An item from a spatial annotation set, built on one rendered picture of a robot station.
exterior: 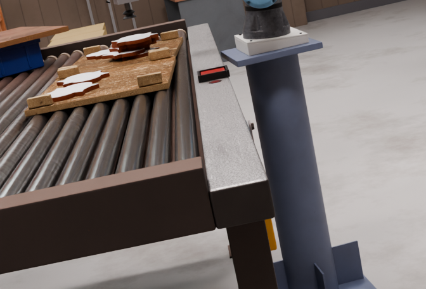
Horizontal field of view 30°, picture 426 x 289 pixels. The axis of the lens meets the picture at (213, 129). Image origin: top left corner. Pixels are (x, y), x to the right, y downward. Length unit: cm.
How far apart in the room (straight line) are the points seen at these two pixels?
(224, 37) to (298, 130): 535
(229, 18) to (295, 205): 536
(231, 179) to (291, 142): 140
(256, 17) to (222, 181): 139
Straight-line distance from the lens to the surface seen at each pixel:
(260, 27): 246
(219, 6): 780
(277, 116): 250
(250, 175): 112
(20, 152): 163
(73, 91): 197
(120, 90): 191
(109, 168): 135
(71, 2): 915
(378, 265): 294
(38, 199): 112
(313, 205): 260
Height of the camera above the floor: 125
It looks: 14 degrees down
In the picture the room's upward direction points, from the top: 12 degrees counter-clockwise
